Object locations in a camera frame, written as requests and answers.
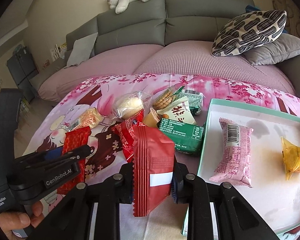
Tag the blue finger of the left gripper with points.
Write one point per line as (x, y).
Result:
(79, 153)
(53, 153)

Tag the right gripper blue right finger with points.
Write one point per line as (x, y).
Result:
(178, 192)

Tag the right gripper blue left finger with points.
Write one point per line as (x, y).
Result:
(126, 186)

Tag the dark red striped packet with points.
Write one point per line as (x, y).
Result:
(153, 162)

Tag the orange cream snack packet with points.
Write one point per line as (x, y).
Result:
(90, 118)

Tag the dark green snack packet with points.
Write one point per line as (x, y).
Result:
(187, 138)

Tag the red crinkled candy packet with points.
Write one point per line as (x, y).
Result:
(126, 131)

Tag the pink snack packet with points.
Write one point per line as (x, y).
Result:
(235, 165)

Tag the orange jelly cup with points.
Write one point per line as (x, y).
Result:
(152, 118)

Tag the white nut snack packet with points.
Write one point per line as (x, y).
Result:
(178, 110)

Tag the clear bag round bun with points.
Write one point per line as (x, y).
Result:
(127, 105)

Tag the light green white packet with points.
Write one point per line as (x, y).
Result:
(195, 100)

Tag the clear pack round crackers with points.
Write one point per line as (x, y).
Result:
(167, 97)

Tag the yellow soft bread packet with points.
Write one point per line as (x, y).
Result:
(291, 158)

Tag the person left hand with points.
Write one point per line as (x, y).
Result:
(10, 221)

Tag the cartoon girl pink cloth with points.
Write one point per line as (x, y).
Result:
(100, 92)

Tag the teal white box lid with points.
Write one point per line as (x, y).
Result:
(276, 199)

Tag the dark cabinet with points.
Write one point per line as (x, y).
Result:
(22, 69)

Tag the light grey cushion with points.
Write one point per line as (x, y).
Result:
(83, 49)

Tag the pink sofa cover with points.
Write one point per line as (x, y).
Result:
(184, 57)

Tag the grey sofa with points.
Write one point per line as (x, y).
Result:
(163, 22)

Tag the black white patterned pillow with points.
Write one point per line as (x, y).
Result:
(249, 30)

